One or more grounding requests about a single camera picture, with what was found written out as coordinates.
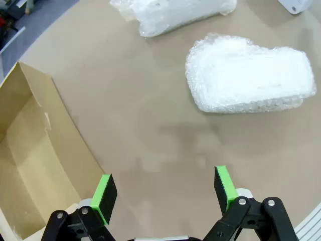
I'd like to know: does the white bar on floor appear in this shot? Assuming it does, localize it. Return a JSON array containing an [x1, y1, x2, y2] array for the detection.
[[0, 26, 27, 54]]

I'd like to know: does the white unwrapped digital clock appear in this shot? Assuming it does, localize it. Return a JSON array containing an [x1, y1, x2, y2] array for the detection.
[[277, 0, 314, 15]]

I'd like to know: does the bubble-wrapped clock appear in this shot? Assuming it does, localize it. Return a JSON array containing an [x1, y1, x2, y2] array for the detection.
[[109, 0, 238, 38], [185, 33, 317, 114]]

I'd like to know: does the white slotted base platform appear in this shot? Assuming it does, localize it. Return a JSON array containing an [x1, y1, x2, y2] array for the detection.
[[294, 202, 321, 241]]

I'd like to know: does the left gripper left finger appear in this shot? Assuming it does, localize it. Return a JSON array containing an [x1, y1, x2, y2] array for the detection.
[[40, 173, 121, 241]]

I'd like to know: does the open brown cardboard box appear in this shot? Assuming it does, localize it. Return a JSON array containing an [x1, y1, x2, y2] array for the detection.
[[0, 61, 106, 241]]

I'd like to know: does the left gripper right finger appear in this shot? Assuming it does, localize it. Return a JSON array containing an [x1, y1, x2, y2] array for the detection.
[[203, 165, 299, 241]]

